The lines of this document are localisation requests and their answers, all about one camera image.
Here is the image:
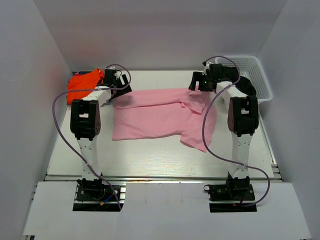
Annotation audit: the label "pink t-shirt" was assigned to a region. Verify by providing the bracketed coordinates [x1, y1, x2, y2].
[112, 88, 217, 153]

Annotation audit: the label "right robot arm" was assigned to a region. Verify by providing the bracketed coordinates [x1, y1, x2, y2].
[188, 61, 259, 180]

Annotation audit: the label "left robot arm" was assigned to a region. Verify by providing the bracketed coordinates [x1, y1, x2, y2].
[70, 66, 132, 181]

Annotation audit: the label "black clothes in basket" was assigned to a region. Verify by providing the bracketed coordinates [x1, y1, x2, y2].
[222, 66, 257, 96]

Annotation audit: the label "orange folded t-shirt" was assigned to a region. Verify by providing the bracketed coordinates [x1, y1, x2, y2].
[66, 68, 104, 105]

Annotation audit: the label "white plastic basket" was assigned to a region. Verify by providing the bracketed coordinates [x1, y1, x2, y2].
[227, 55, 273, 104]

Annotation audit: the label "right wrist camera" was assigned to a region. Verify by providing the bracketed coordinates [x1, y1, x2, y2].
[202, 61, 213, 75]

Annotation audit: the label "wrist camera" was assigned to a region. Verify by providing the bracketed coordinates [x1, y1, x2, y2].
[202, 61, 213, 75]
[106, 65, 121, 72]

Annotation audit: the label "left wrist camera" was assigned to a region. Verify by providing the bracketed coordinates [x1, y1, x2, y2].
[106, 65, 121, 72]

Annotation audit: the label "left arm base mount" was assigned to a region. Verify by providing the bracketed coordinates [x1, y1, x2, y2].
[72, 178, 124, 212]

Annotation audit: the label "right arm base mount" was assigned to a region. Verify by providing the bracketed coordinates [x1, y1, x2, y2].
[203, 174, 257, 213]

